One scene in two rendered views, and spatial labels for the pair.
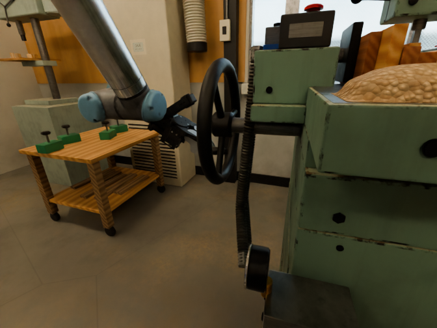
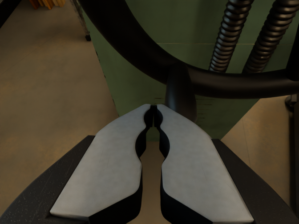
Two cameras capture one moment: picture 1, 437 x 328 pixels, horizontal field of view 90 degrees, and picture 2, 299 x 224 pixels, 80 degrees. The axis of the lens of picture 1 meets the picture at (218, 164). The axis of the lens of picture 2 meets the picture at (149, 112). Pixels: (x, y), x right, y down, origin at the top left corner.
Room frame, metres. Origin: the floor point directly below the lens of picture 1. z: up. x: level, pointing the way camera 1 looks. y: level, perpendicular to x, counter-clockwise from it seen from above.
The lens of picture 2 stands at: (0.65, 0.08, 0.84)
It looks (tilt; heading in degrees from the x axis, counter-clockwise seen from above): 61 degrees down; 256
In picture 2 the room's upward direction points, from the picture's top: 2 degrees counter-clockwise
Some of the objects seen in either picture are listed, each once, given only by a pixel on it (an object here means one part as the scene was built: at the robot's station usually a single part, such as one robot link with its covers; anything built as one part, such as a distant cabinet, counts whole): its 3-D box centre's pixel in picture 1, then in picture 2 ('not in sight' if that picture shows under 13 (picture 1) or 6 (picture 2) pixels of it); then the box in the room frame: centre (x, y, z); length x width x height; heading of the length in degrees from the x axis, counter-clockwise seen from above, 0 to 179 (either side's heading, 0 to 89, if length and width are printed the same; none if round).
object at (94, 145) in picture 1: (105, 166); not in sight; (1.45, 0.81, 0.32); 0.66 x 0.57 x 0.64; 160
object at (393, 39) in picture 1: (369, 61); not in sight; (0.41, -0.26, 0.94); 0.20 x 0.02 x 0.08; 162
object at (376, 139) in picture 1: (335, 100); not in sight; (0.44, -0.23, 0.87); 0.61 x 0.30 x 0.06; 162
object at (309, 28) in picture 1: (294, 34); not in sight; (0.47, -0.15, 0.99); 0.13 x 0.11 x 0.06; 162
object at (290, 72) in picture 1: (292, 77); not in sight; (0.47, -0.15, 0.91); 0.15 x 0.14 x 0.09; 162
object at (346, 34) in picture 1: (328, 56); not in sight; (0.45, -0.21, 0.95); 0.09 x 0.07 x 0.09; 162
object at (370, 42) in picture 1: (356, 62); not in sight; (0.43, -0.25, 0.94); 0.16 x 0.01 x 0.07; 162
